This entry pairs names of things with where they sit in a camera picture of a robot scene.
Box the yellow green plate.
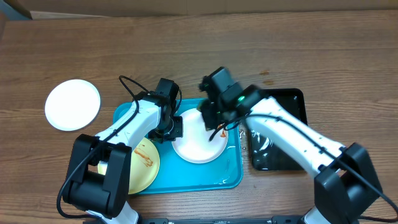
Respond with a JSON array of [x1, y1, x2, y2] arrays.
[[97, 137, 161, 195]]

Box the black water tray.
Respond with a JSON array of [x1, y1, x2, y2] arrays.
[[249, 88, 307, 170]]

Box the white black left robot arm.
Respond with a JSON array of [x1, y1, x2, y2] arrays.
[[56, 90, 182, 223]]

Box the white plate with sauce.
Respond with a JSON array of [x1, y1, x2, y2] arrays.
[[45, 79, 101, 131]]

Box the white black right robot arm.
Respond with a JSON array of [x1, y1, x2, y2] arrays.
[[198, 86, 383, 223]]

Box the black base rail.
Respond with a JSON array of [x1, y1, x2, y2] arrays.
[[138, 215, 304, 224]]

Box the teal plastic tray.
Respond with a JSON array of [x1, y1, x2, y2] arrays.
[[111, 98, 244, 195]]

